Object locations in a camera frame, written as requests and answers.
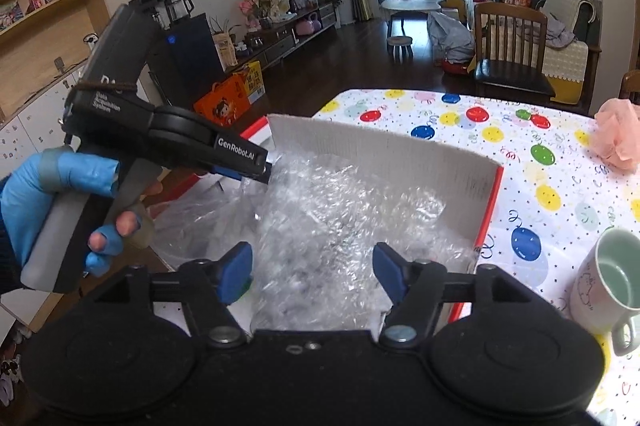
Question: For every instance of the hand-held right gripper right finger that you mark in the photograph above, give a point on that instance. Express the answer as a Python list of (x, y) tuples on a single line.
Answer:
[(391, 273)]

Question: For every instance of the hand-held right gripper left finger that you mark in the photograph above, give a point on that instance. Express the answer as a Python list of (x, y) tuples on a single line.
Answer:
[(235, 273)]

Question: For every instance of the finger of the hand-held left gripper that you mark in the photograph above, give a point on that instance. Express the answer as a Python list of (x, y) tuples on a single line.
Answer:
[(262, 176), (240, 150)]

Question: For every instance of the clear bubble wrap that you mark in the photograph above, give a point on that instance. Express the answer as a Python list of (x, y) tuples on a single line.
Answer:
[(340, 231)]

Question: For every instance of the red and white cardboard box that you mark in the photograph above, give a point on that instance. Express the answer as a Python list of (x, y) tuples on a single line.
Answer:
[(400, 160)]

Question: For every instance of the person's left hand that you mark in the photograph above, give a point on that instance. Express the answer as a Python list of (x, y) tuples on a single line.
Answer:
[(40, 186)]

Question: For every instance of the orange gift box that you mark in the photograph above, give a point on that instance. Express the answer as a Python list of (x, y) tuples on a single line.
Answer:
[(220, 103)]

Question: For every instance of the yellow gift box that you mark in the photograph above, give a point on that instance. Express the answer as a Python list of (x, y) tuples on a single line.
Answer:
[(252, 80)]

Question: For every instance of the black water dispenser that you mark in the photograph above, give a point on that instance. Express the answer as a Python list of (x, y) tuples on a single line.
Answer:
[(192, 50)]

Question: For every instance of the dark low television cabinet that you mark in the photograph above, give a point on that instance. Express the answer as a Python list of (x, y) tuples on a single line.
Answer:
[(285, 43)]

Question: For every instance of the pink small bag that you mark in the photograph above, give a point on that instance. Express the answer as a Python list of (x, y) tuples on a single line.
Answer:
[(308, 27)]

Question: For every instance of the balloon print tablecloth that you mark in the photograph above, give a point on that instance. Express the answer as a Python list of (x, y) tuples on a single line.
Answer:
[(540, 186)]

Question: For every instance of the small round stool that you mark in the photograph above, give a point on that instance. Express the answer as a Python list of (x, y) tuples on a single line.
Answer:
[(400, 46)]

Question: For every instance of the white mug with green inside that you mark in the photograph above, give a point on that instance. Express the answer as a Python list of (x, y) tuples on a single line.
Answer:
[(600, 296)]

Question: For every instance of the round coffee table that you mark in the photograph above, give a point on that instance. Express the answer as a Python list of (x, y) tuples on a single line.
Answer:
[(412, 3)]

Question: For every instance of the wooden chair with black seat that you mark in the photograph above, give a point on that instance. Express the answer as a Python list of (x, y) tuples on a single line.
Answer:
[(512, 75)]

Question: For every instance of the white bag on floor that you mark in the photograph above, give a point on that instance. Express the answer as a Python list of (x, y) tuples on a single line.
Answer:
[(450, 35)]

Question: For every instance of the pink mesh bath pouf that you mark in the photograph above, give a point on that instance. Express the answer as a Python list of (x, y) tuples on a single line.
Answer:
[(617, 135)]

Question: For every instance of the sofa with cream cover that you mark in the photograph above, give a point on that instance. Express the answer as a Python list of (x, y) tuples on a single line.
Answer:
[(565, 50)]

